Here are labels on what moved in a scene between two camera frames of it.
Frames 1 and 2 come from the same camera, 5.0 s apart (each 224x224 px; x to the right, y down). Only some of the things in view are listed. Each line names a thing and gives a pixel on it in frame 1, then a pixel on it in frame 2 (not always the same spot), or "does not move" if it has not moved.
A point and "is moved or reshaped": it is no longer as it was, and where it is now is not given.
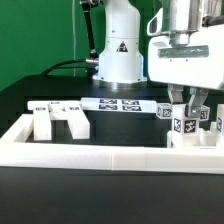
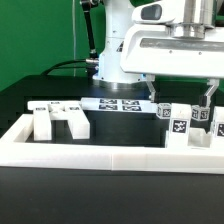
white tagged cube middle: [164, 110] does not move
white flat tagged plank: [115, 104] does not move
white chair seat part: [213, 137] is moved or reshaped
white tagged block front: [185, 130] is moved or reshaped
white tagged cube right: [204, 112] does not move
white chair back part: [46, 111] does not move
